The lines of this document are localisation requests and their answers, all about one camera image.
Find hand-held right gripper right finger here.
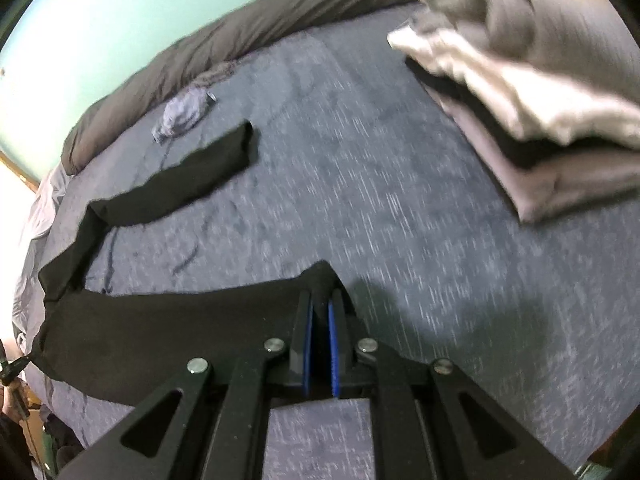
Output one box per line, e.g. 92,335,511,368
327,287,581,480

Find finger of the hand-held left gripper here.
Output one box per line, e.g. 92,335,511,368
0,355,38,378

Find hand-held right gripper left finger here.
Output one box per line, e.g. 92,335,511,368
57,287,313,480

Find black pants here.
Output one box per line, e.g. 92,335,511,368
37,120,351,403

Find pale window curtain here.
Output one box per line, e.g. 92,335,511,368
0,160,38,286

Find light grey blanket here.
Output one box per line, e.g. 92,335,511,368
15,162,68,361

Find wooden window trim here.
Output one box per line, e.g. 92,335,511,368
0,152,41,193

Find blue-grey striped small garment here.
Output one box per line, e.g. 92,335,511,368
151,87,217,146

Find black folded garment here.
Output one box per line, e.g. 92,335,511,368
405,57,596,168

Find light grey folded garment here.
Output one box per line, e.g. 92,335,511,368
440,95,640,223

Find dark grey small garment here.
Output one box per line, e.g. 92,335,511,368
190,57,241,91

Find white folded garment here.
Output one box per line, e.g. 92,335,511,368
387,25,640,146

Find dark grey rolled duvet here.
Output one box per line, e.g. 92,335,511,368
60,0,418,176

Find grey folded sweater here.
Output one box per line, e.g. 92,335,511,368
415,0,636,93

